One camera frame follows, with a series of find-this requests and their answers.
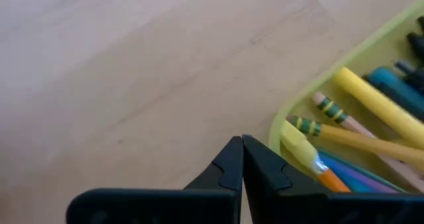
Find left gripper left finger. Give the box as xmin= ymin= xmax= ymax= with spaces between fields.
xmin=184 ymin=136 xmax=244 ymax=194

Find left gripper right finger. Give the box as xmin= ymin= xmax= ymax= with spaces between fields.
xmin=242 ymin=134 xmax=328 ymax=224

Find orange pencil yellow cap eraser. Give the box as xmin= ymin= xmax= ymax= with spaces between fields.
xmin=280 ymin=119 xmax=352 ymax=194

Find purple handled scissors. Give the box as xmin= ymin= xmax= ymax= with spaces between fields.
xmin=316 ymin=149 xmax=408 ymax=194

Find natural wood pencil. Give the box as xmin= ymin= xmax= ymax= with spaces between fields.
xmin=311 ymin=91 xmax=424 ymax=194

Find yellow pencil green ferrule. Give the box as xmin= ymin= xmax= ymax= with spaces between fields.
xmin=286 ymin=115 xmax=424 ymax=167

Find yellow highlighter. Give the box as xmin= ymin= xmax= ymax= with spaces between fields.
xmin=333 ymin=66 xmax=424 ymax=148

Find teal pen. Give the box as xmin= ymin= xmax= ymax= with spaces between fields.
xmin=366 ymin=67 xmax=424 ymax=121

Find yellow-green translucent supply box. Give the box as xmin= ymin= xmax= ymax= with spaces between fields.
xmin=268 ymin=0 xmax=424 ymax=195

